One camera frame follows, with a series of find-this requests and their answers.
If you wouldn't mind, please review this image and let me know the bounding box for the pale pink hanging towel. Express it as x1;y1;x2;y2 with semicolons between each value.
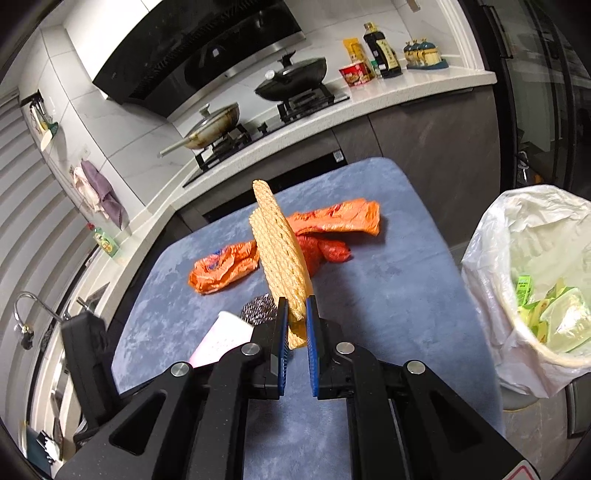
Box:
72;166;103;213

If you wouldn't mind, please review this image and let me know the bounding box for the black range hood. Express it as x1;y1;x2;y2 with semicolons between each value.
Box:
65;0;307;105

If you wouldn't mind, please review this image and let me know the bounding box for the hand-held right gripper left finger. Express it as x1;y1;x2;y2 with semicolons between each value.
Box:
55;295;289;480

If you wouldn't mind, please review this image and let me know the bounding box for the small green carton box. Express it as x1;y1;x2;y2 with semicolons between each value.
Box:
514;274;534;308

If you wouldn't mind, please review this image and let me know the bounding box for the orange plastic bag blue print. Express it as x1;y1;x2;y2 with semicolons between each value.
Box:
188;241;260;296

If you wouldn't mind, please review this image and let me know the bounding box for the wall rack with utensils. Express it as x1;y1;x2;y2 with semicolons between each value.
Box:
21;91;59;151

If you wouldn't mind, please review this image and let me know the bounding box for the orange plastic bag red print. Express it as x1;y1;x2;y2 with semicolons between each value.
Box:
286;198;382;237

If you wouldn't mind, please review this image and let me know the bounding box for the purple hanging towel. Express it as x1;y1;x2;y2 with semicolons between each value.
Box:
81;158;130;230

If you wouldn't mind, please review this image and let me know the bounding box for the trash bin with white liner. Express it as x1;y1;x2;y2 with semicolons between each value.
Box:
461;184;591;400

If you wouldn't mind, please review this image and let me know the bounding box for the chrome kitchen faucet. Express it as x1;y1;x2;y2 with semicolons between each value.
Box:
13;291;71;350

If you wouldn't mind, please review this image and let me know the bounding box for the red instant noodle cup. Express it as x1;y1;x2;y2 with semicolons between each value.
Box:
339;60;375;88

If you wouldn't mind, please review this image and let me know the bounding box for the green yellow plastic bag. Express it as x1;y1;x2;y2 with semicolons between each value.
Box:
522;277;591;357

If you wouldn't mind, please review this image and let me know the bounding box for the black gas stove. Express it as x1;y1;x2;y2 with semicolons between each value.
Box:
182;85;351;188

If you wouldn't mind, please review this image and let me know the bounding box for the black framed glass door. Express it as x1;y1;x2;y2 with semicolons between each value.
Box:
479;0;591;197

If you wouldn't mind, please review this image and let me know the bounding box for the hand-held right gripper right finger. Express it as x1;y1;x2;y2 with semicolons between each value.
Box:
305;295;532;480

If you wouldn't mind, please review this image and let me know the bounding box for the steel wok with glass lid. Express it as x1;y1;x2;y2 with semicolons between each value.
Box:
159;103;241;158

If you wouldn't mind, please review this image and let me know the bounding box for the ceramic condiment jar set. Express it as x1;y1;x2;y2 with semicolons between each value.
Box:
403;39;450;71

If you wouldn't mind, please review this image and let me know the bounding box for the blue grey table blanket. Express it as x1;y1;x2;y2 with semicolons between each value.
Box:
111;157;507;480

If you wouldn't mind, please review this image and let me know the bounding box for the yellow food packet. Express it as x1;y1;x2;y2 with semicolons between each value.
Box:
342;37;370;66

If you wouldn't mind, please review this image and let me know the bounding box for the grey stool with gold frame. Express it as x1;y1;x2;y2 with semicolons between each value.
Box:
501;390;541;412

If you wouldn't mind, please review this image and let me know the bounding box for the dark soy sauce bottle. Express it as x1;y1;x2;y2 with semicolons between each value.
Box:
362;22;402;79

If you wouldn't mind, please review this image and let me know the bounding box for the black pan with lid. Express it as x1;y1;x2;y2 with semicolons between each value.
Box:
254;52;328;103

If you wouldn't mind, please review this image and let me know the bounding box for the steel wool scrubber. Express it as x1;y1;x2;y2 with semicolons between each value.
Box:
240;292;280;326

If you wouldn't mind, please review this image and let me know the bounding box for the grey lower kitchen cabinet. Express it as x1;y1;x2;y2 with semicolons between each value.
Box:
331;76;502;241

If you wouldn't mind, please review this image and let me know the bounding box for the green dish soap bottle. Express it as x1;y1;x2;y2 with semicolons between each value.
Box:
92;223;120;257

